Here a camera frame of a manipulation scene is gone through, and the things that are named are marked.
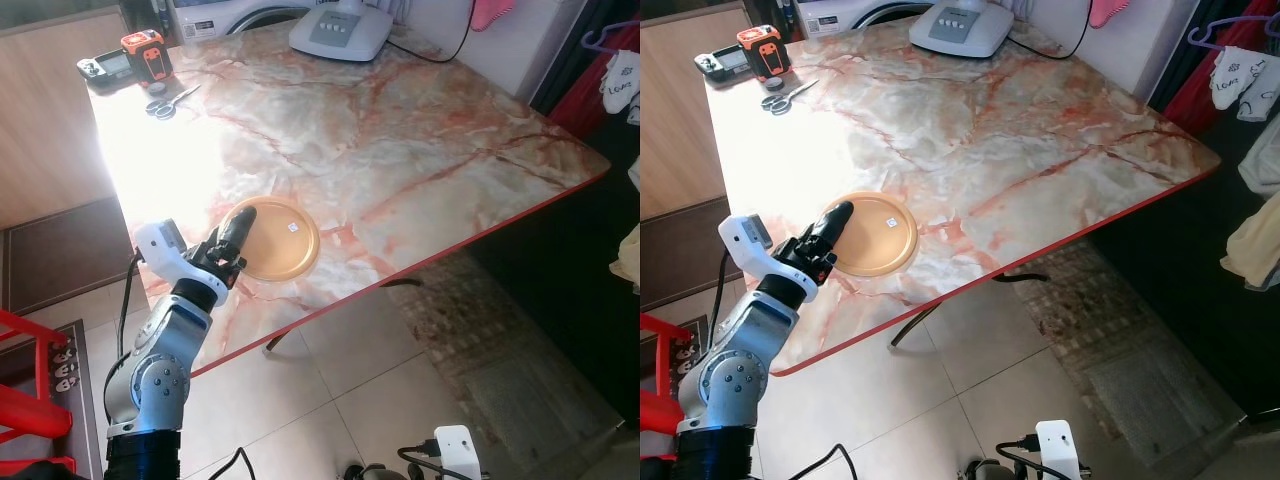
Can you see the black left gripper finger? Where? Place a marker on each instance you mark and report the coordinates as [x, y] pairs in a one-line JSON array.
[[822, 226], [839, 230], [229, 232], [245, 235]]

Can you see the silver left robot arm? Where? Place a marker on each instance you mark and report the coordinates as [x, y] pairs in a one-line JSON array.
[[740, 345], [160, 350]]

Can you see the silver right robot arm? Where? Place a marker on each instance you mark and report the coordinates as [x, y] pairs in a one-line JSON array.
[[988, 470], [372, 472]]

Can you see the round orange plate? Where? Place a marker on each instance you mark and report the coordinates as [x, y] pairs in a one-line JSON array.
[[285, 240], [882, 235]]

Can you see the dark metal table leg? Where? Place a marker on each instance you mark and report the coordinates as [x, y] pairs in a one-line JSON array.
[[915, 325]]

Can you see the white power strip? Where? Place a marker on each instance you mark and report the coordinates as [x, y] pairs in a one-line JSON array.
[[687, 358], [64, 365]]

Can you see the marble table with red edge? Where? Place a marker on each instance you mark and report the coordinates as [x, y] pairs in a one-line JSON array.
[[1000, 150], [400, 160]]

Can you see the wooden cabinet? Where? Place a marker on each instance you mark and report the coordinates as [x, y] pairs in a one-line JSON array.
[[50, 130], [675, 130]]

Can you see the pale yellow cloth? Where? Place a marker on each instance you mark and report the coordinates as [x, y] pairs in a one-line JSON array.
[[1255, 245], [630, 258]]

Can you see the orange and black device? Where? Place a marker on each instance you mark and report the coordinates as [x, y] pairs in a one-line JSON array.
[[764, 52], [147, 58]]

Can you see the black handheld controller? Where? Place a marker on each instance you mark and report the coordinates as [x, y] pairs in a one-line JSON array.
[[718, 62], [103, 67]]

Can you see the red metal rack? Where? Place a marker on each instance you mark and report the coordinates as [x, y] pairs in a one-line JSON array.
[[655, 410], [30, 410]]

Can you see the white washing machine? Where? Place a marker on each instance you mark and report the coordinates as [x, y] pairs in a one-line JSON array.
[[850, 16], [230, 18]]

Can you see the grey sock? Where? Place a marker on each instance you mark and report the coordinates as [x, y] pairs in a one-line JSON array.
[[634, 110], [1262, 95]]

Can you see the white grey appliance base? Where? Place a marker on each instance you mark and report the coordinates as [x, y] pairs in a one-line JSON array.
[[340, 35], [960, 30]]

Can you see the white printed sock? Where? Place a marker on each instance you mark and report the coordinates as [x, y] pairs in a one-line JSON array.
[[620, 80], [1232, 78]]

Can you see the red hanging cloth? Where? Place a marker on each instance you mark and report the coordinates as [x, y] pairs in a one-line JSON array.
[[585, 100], [1190, 95]]

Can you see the brown patterned floor rug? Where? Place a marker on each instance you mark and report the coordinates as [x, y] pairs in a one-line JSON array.
[[1130, 350], [510, 360]]

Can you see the purple clothes hanger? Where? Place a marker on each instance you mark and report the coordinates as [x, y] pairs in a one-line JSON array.
[[592, 44], [1200, 40]]

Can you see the white cabinet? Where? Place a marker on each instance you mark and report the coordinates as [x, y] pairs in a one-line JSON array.
[[510, 45], [1120, 45]]

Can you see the pink cloth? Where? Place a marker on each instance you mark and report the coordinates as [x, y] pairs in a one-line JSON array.
[[490, 12], [1108, 10]]

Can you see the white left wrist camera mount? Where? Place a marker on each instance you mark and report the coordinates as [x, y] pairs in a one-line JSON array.
[[745, 238], [160, 245]]

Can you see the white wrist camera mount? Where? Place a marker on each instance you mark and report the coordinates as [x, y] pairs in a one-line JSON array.
[[1060, 448], [745, 238], [460, 452], [160, 245]]

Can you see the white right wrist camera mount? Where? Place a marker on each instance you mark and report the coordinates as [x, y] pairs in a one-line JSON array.
[[460, 452], [1060, 448]]

